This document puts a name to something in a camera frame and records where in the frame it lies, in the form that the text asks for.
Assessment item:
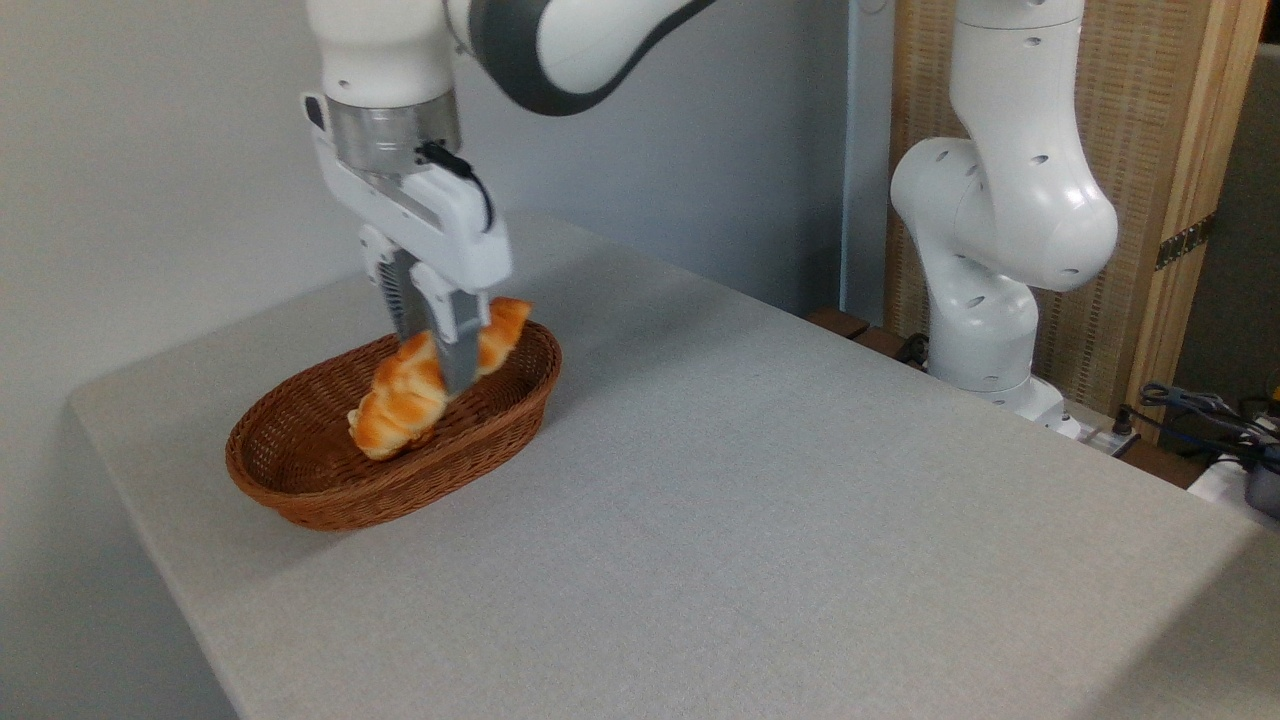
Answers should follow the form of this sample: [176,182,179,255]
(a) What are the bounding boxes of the golden braided bread roll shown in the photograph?
[346,296,535,463]

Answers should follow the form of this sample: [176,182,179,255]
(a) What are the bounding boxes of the wooden woven folding screen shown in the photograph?
[884,0,1272,443]

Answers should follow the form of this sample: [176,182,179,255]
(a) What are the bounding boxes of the brown wicker oval basket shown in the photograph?
[224,319,564,533]

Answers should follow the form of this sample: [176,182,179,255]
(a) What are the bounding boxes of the dark metal screen hinge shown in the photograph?
[1154,212,1217,272]

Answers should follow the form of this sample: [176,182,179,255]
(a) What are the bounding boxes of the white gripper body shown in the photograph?
[301,91,515,297]

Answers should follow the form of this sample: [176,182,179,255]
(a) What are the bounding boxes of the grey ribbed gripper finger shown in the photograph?
[407,261,494,397]
[357,224,432,347]

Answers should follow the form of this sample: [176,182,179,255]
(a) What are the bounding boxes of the black tangled cables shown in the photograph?
[1118,380,1280,473]

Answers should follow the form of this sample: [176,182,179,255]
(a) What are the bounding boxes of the light blue partition panel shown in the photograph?
[455,0,897,323]

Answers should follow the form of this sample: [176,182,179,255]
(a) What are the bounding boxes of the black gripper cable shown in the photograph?
[414,141,497,234]

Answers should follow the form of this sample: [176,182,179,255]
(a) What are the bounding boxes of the dark brown wooden bench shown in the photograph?
[803,306,933,373]

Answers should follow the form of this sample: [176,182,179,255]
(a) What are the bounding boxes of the grey box device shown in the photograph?
[1244,464,1280,522]

